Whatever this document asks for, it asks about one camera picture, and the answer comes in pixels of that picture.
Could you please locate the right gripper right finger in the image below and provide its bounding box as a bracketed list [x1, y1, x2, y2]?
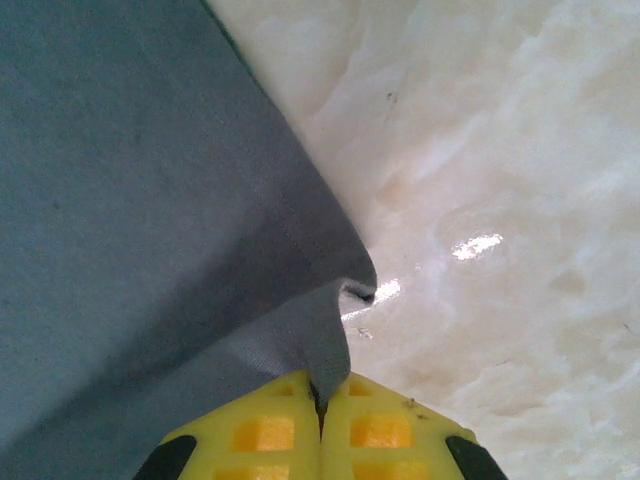
[319, 372, 509, 480]

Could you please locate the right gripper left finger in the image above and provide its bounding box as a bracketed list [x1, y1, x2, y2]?
[132, 368, 324, 480]

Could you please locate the grey t-shirt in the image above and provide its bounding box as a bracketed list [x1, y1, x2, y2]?
[0, 0, 379, 480]

